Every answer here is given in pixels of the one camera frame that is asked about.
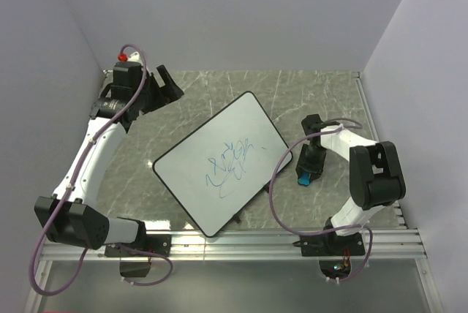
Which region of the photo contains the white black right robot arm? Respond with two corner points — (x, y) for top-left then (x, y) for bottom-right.
(295, 114), (406, 254)

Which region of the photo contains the aluminium rail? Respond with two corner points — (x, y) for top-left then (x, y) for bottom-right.
(352, 72), (407, 229)
(39, 228), (428, 263)

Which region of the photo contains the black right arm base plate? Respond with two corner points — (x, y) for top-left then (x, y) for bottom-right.
(293, 233), (366, 257)

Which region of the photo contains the white whiteboard black frame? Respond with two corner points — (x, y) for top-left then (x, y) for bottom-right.
(153, 91), (293, 238)

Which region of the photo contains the aluminium front rail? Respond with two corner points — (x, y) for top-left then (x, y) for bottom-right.
(39, 228), (428, 263)

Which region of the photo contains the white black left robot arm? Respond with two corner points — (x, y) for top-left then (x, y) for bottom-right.
(34, 60), (184, 256)

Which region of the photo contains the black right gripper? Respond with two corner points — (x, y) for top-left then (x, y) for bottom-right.
(295, 143), (327, 182)

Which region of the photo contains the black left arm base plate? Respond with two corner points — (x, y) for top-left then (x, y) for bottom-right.
(105, 234), (172, 257)

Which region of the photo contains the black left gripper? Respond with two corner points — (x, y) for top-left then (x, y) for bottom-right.
(134, 65), (184, 114)

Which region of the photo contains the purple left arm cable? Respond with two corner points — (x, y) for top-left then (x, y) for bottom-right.
(28, 43), (173, 296)

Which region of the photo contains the aluminium right side rail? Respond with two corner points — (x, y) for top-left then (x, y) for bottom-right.
(352, 72), (407, 229)

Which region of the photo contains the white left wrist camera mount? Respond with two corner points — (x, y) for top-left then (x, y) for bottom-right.
(117, 52), (143, 64)

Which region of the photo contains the blue bone-shaped whiteboard eraser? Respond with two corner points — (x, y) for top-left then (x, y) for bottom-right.
(298, 174), (310, 186)

